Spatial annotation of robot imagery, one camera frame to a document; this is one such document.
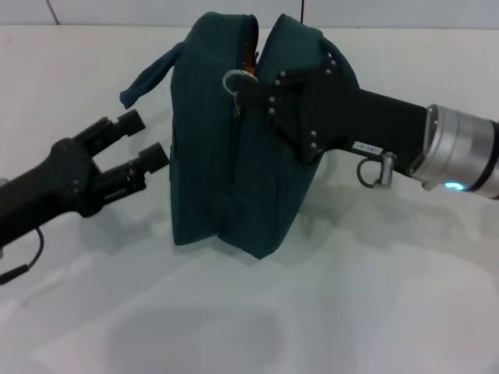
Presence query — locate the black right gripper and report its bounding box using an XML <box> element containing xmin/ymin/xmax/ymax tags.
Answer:
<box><xmin>237</xmin><ymin>50</ymin><xmax>430</xmax><ymax>175</ymax></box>

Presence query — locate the thin red background cable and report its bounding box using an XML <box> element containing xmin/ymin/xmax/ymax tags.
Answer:
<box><xmin>45</xmin><ymin>0</ymin><xmax>62</xmax><ymax>26</ymax></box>

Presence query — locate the grey right arm cable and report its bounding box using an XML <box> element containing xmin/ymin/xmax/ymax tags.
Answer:
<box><xmin>356</xmin><ymin>150</ymin><xmax>398</xmax><ymax>190</ymax></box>

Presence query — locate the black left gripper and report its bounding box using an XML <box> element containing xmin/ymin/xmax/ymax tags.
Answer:
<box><xmin>0</xmin><ymin>110</ymin><xmax>171</xmax><ymax>251</ymax></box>

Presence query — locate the grey left arm cable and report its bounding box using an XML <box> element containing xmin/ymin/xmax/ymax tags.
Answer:
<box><xmin>0</xmin><ymin>227</ymin><xmax>45</xmax><ymax>286</ymax></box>

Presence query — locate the dark teal insulated lunch bag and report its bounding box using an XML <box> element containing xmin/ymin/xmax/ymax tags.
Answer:
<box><xmin>119</xmin><ymin>11</ymin><xmax>360</xmax><ymax>260</ymax></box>

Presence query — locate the orange yellow toy pear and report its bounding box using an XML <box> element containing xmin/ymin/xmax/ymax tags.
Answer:
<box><xmin>242</xmin><ymin>18</ymin><xmax>261</xmax><ymax>76</ymax></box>

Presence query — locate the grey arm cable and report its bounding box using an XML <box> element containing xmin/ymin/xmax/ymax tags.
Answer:
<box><xmin>0</xmin><ymin>227</ymin><xmax>45</xmax><ymax>286</ymax></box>
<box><xmin>356</xmin><ymin>150</ymin><xmax>398</xmax><ymax>190</ymax></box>

